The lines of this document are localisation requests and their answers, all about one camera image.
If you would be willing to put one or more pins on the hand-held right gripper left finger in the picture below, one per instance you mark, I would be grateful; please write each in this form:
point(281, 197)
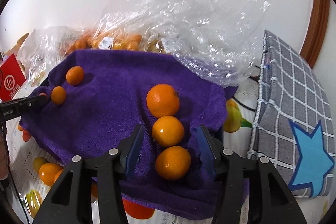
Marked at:
point(135, 145)

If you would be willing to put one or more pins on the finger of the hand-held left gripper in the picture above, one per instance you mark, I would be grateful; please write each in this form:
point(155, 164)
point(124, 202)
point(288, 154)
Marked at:
point(34, 102)

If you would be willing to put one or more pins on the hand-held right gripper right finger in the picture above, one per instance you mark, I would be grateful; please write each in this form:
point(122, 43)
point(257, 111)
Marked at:
point(206, 145)

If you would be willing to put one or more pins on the small mandarin orange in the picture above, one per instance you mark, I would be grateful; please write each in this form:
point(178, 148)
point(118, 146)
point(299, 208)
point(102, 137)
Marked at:
point(58, 95)
point(74, 75)

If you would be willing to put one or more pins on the purple towel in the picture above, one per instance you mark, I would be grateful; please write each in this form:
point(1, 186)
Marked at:
point(110, 108)

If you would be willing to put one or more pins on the pile of bagged tan fruits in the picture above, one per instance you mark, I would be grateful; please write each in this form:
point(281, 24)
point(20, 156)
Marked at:
point(156, 46)

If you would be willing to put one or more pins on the person's left hand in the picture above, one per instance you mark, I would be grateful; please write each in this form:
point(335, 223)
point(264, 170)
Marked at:
point(3, 155)

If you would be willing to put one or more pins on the red paper bag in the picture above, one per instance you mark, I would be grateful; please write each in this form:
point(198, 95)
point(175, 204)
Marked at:
point(10, 79)

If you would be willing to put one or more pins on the small clear plastic bag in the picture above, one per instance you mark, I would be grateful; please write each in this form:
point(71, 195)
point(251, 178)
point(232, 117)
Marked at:
point(44, 48)

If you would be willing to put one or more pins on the small tan round fruit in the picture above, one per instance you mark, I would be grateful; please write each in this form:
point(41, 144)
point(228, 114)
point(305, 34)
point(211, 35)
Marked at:
point(39, 161)

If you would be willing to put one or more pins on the grey checked bag blue star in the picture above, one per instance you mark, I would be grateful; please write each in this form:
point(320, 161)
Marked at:
point(288, 87)

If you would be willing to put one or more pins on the pile of bagged mandarins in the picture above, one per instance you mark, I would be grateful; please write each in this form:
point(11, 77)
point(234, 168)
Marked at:
point(126, 41)

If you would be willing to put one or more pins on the crumpled clear plastic bag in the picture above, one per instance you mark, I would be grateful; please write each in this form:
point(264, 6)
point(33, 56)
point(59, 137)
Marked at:
point(183, 24)

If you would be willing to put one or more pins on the fruit print tablecloth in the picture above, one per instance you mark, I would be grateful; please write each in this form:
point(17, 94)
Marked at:
point(315, 209)

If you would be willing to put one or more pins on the brown wooden door frame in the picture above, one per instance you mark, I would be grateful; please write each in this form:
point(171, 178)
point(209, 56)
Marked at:
point(316, 24)

